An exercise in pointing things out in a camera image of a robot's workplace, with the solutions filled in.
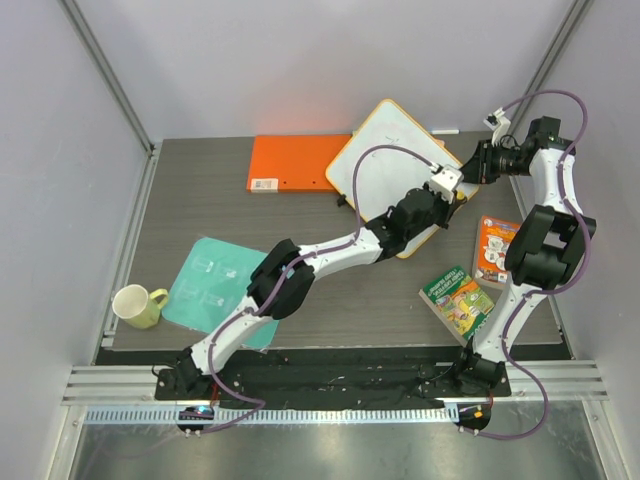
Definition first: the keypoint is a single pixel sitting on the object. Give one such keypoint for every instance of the yellow-green mug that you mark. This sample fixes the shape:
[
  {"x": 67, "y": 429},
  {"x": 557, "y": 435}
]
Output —
[{"x": 138, "y": 307}]

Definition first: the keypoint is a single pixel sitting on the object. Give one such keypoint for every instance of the aluminium frame post left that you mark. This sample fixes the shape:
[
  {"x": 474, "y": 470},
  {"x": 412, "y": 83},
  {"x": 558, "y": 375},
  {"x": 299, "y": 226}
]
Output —
[{"x": 105, "y": 70}]

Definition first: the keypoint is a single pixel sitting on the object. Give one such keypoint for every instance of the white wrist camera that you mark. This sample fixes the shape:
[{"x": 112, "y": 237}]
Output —
[
  {"x": 445, "y": 183},
  {"x": 499, "y": 124}
]

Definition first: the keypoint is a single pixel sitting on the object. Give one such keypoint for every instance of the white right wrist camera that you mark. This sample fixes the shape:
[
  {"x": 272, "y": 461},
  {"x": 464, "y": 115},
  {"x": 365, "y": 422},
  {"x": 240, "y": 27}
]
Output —
[{"x": 499, "y": 124}]

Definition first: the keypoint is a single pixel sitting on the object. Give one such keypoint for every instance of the orange folder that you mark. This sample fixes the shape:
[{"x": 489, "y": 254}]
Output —
[{"x": 293, "y": 163}]

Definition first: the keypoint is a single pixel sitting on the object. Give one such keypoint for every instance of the orange comic paperback book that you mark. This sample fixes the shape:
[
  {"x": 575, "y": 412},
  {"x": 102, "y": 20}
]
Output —
[{"x": 493, "y": 239}]

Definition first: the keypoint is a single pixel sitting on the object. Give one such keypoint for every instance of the blue-capped white marker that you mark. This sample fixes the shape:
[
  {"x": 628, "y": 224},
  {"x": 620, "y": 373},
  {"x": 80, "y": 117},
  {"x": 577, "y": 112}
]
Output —
[{"x": 439, "y": 132}]

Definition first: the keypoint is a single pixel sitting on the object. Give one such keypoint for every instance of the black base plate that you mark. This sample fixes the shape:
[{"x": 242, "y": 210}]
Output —
[{"x": 362, "y": 378}]

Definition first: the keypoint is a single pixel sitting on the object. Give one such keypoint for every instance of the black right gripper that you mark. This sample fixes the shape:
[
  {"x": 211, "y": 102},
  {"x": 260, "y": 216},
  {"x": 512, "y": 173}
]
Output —
[{"x": 481, "y": 161}]

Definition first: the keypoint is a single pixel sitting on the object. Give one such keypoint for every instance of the aluminium front rail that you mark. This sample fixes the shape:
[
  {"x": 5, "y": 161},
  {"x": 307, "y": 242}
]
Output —
[{"x": 120, "y": 385}]

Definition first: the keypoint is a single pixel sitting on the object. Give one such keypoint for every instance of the green paperback book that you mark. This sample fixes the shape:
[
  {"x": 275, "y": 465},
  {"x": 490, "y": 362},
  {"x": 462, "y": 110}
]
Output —
[{"x": 459, "y": 302}]

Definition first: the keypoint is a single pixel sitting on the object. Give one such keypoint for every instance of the teal cutting board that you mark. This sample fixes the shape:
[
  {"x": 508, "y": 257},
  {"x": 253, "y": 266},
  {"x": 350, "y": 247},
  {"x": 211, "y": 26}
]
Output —
[{"x": 210, "y": 284}]

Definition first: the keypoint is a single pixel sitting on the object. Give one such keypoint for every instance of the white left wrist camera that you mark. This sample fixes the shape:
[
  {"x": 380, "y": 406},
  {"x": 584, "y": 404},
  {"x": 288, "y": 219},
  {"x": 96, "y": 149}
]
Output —
[{"x": 445, "y": 183}]

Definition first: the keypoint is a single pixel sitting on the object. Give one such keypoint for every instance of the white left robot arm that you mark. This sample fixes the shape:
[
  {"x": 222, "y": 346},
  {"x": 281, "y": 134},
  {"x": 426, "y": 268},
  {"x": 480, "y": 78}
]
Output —
[{"x": 281, "y": 282}]

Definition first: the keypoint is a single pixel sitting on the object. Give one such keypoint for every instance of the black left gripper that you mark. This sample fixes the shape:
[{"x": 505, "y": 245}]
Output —
[{"x": 446, "y": 208}]

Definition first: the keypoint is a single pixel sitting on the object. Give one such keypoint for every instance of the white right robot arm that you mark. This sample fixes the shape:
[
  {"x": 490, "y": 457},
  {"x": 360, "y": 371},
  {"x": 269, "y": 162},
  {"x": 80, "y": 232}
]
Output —
[{"x": 544, "y": 254}]

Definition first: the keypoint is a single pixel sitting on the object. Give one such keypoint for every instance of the slotted cable duct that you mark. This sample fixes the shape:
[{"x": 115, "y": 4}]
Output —
[{"x": 200, "y": 415}]

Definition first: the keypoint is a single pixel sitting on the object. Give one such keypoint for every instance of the aluminium frame post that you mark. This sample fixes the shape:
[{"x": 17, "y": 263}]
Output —
[
  {"x": 105, "y": 70},
  {"x": 578, "y": 10}
]

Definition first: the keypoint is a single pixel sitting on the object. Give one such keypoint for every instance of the aluminium frame post right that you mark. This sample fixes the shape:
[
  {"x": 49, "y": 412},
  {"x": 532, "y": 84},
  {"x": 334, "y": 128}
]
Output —
[{"x": 578, "y": 10}]

